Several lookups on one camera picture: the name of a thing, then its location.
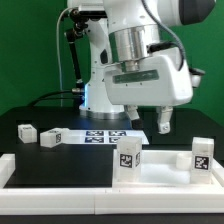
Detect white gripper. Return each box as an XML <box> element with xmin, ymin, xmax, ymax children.
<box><xmin>104</xmin><ymin>55</ymin><xmax>193</xmax><ymax>134</ymax></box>

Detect white square table top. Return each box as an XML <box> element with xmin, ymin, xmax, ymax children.
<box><xmin>111</xmin><ymin>149</ymin><xmax>224</xmax><ymax>186</ymax></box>

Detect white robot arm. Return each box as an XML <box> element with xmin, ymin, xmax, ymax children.
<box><xmin>67</xmin><ymin>0</ymin><xmax>216</xmax><ymax>134</ymax></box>

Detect tag marker sheet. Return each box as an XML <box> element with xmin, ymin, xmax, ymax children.
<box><xmin>63</xmin><ymin>130</ymin><xmax>149</xmax><ymax>145</ymax></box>

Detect white U-shaped fence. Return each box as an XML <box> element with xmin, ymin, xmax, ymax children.
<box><xmin>0</xmin><ymin>154</ymin><xmax>224</xmax><ymax>215</ymax></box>

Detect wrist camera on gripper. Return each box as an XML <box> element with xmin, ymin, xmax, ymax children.
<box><xmin>189</xmin><ymin>68</ymin><xmax>205</xmax><ymax>88</ymax></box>

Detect black cables at base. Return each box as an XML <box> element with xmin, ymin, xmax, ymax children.
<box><xmin>26</xmin><ymin>87</ymin><xmax>86</xmax><ymax>108</ymax></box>

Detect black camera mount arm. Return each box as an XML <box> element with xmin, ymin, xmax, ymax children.
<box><xmin>65</xmin><ymin>11</ymin><xmax>88</xmax><ymax>88</ymax></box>

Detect black camera on mount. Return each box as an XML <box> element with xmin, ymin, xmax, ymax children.
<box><xmin>78</xmin><ymin>3</ymin><xmax>107</xmax><ymax>19</ymax></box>

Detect grey cable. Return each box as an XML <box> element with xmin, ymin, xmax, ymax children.
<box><xmin>55</xmin><ymin>7</ymin><xmax>72</xmax><ymax>108</ymax></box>

